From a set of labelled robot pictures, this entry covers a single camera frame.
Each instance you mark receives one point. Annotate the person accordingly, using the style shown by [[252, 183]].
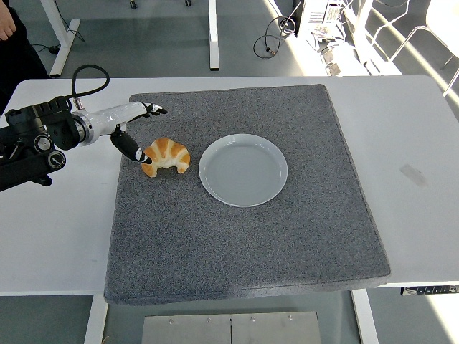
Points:
[[21, 61]]

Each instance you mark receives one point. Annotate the black table control panel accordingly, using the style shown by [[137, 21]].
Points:
[[430, 290]]

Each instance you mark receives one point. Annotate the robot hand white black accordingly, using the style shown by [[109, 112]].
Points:
[[114, 114]]

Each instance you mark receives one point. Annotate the white equipment box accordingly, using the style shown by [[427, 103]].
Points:
[[319, 16]]

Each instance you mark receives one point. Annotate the croissant bread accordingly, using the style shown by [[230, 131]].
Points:
[[166, 154]]

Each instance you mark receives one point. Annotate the round grey plate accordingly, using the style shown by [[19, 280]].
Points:
[[244, 172]]

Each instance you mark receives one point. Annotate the grey metal plate with screws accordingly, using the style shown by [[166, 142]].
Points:
[[229, 329]]

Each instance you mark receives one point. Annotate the grey felt mat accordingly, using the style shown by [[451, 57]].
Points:
[[233, 243]]

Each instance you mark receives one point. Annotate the person's hand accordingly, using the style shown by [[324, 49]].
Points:
[[6, 25]]

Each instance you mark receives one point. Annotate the white chair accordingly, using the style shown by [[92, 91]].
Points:
[[439, 25]]

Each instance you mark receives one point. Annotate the white table leg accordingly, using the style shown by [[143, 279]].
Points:
[[365, 319], [95, 319]]

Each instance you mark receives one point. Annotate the white desk leg with foot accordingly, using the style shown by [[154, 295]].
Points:
[[213, 32], [66, 39]]

